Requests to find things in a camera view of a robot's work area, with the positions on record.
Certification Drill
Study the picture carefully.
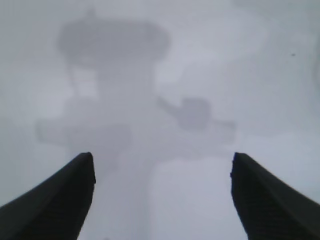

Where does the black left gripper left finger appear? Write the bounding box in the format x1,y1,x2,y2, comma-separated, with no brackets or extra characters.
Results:
0,151,97,240

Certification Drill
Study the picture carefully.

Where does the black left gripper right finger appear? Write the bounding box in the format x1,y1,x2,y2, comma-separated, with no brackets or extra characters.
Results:
229,151,320,240

